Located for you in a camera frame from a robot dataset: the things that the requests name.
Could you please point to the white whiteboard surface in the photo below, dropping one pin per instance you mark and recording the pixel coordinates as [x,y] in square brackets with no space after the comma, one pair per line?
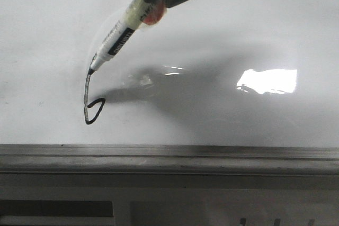
[211,72]

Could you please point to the black drawn number six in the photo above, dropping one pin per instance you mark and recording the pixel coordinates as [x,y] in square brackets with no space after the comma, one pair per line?
[88,105]

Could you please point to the grey cabinet below whiteboard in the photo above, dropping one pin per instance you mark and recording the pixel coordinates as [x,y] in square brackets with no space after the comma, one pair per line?
[139,199]

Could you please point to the grey aluminium whiteboard frame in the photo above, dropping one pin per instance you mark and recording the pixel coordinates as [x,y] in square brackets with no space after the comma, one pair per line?
[167,159]

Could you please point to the white black whiteboard marker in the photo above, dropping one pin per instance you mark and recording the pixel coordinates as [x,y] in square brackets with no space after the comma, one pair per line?
[137,13]

